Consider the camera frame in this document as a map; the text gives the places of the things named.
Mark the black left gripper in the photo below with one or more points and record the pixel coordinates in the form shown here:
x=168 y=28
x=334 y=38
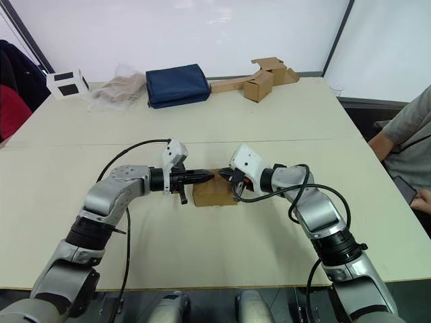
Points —
x=176 y=180

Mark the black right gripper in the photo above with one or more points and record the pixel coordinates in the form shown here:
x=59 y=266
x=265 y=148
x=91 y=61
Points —
x=239 y=183

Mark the small brown cardboard box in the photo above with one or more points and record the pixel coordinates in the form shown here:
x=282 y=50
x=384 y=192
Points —
x=212 y=195

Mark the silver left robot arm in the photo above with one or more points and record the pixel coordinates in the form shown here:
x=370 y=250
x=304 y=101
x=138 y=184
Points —
x=111 y=195

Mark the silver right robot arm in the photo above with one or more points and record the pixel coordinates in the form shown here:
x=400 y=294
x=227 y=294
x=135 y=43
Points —
x=320 y=208

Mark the flat brown cardboard strip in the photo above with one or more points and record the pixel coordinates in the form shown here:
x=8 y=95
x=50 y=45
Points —
x=225 y=85

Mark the closed brown cardboard box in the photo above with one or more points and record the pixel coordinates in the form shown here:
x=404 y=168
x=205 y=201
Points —
x=257 y=87

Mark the open unfolded brown cardboard box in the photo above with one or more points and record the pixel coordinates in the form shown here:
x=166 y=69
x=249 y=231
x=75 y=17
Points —
x=279 y=72

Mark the person's bare hand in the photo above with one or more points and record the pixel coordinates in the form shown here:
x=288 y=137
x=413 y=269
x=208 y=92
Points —
x=422 y=201

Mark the folded navy blue fabric bag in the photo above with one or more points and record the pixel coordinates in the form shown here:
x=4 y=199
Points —
x=176 y=85

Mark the clear plastic bag beige contents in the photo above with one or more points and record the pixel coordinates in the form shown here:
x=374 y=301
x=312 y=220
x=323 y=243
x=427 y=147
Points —
x=119 y=89

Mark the silver rounded robot housing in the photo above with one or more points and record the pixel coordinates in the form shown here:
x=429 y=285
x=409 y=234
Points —
x=254 y=307
x=170 y=307

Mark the clear plastic cup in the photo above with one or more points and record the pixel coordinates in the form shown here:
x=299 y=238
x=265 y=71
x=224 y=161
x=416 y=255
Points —
x=337 y=91

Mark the white cube with black squares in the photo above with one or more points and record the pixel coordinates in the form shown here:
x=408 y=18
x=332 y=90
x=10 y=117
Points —
x=67 y=84

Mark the black smartphone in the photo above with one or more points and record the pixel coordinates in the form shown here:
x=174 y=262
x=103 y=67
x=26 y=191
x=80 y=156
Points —
x=404 y=189

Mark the person in grey shirt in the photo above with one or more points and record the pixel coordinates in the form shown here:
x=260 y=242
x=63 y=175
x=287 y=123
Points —
x=410 y=134

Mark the red garment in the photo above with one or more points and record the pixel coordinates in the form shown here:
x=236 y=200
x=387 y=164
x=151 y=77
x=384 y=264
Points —
x=11 y=112

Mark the dark jacket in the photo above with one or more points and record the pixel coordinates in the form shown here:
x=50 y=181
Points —
x=20 y=70

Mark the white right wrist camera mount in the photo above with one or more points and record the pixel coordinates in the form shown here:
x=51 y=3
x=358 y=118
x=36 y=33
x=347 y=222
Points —
x=247 y=161

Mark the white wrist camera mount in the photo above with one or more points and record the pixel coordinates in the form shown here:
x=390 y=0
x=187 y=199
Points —
x=175 y=151
x=247 y=161

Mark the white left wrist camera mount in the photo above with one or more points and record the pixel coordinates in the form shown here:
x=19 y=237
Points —
x=175 y=151

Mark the dark window frame post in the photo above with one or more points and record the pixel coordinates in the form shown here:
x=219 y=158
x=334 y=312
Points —
x=338 y=37
x=30 y=37

